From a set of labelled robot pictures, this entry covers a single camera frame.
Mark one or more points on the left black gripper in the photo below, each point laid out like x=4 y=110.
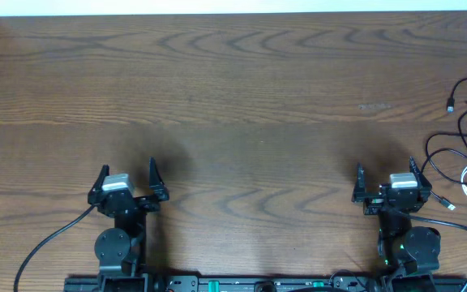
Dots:
x=126 y=201

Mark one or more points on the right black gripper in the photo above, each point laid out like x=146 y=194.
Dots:
x=425 y=188

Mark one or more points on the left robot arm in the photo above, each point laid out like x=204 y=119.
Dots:
x=121 y=249

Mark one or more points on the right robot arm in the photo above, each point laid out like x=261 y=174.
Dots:
x=408 y=251

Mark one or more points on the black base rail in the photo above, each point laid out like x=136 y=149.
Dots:
x=258 y=284

